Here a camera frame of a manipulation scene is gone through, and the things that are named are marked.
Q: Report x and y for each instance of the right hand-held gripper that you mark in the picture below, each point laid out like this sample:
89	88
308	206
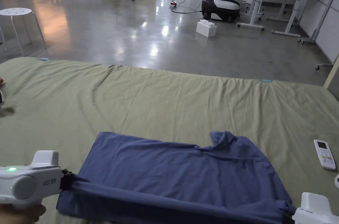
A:
315	213

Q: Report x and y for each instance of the person's left hand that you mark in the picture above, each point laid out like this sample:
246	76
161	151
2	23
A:
18	214

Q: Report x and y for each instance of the white power strip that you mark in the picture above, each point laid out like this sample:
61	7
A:
173	3

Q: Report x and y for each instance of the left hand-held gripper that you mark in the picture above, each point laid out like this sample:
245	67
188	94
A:
25	181

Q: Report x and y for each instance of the white round object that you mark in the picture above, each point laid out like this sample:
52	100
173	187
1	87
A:
337	181

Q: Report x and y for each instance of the bed with pale green sheet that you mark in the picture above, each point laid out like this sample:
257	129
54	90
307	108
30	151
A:
164	105

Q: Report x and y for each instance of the phone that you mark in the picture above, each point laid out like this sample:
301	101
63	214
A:
1	99

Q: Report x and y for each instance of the blue sheet clip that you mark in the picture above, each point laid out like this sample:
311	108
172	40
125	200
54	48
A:
44	59
267	81

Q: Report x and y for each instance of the white remote control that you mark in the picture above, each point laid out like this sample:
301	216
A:
324	155

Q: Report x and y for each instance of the white block-shaped box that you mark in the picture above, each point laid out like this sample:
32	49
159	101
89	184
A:
206	28

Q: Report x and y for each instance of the dark blue shirt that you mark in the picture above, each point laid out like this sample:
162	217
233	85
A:
172	171

